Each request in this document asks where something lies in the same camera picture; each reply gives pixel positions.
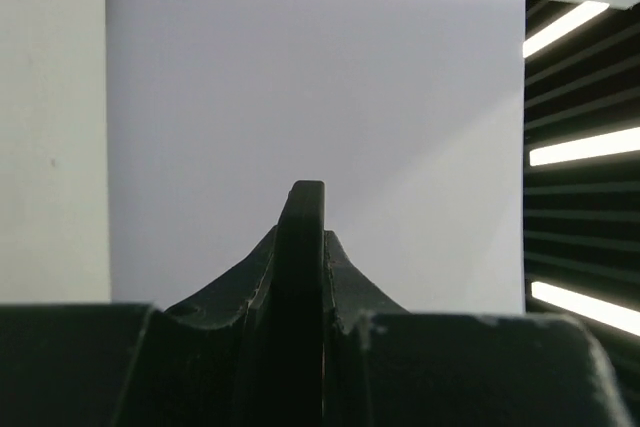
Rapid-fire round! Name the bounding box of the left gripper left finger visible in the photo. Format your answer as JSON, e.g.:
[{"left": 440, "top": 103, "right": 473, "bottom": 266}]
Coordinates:
[{"left": 1, "top": 233, "right": 275, "bottom": 426}]

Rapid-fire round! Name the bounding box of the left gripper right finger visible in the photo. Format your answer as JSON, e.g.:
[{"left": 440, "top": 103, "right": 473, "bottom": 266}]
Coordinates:
[{"left": 323, "top": 232, "right": 630, "bottom": 426}]

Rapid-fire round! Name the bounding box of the black smartphone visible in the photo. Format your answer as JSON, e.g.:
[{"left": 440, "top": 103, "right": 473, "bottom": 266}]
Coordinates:
[{"left": 269, "top": 180, "right": 325, "bottom": 426}]

